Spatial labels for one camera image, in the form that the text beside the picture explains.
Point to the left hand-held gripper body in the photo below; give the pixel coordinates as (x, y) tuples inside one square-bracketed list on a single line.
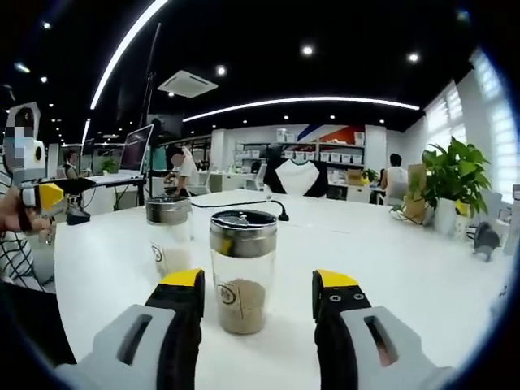
[(26, 170)]

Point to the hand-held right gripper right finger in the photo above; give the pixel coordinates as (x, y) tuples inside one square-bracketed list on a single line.
[(365, 349)]

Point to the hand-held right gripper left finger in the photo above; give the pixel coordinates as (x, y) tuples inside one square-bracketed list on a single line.
[(134, 345)]

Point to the tall seasoning bottle beige powder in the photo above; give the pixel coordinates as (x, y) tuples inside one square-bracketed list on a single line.
[(168, 213)]

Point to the tall seasoning bottle brown powder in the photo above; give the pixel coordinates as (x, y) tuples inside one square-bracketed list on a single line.
[(243, 308)]

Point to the person's left hand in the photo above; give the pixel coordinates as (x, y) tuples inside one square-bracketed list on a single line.
[(10, 215)]

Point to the small green office plant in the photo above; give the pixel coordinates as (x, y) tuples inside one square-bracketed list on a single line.
[(109, 165)]

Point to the white standing desk black legs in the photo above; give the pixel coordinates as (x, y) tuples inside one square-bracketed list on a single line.
[(143, 195)]

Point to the white open laptop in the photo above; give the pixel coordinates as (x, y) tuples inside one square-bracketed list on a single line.
[(136, 150)]

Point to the long ceiling strip light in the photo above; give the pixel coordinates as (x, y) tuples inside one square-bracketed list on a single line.
[(95, 99)]

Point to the person's dark trousers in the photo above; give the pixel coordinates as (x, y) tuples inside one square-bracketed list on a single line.
[(32, 325)]

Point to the white ceiling air conditioner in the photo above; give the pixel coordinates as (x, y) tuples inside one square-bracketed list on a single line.
[(187, 83)]

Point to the small white pot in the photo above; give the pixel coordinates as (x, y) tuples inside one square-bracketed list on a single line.
[(463, 227)]

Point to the grey elephant figurine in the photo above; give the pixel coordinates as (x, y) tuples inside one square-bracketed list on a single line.
[(485, 239)]

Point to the brown paper bag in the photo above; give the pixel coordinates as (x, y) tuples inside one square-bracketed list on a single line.
[(418, 183)]

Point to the round ceiling downlight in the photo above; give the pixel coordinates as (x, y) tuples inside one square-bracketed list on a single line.
[(413, 57), (307, 50), (220, 70)]

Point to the group of white storage boxes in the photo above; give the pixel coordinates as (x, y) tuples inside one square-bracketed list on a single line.
[(337, 157)]

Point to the green potted plant white pot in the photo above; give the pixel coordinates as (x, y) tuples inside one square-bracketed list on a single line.
[(455, 170)]

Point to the metal storage shelf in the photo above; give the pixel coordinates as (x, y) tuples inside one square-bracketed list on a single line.
[(308, 143)]

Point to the narrow white window blind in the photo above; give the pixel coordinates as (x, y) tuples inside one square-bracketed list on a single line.
[(445, 122)]

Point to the curved ceiling strip light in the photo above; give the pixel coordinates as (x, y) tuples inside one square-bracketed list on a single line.
[(308, 99)]

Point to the wide white window blind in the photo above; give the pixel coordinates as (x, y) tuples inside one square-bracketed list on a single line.
[(495, 130)]

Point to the black ceiling mount pole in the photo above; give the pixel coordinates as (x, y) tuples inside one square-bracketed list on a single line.
[(151, 81)]

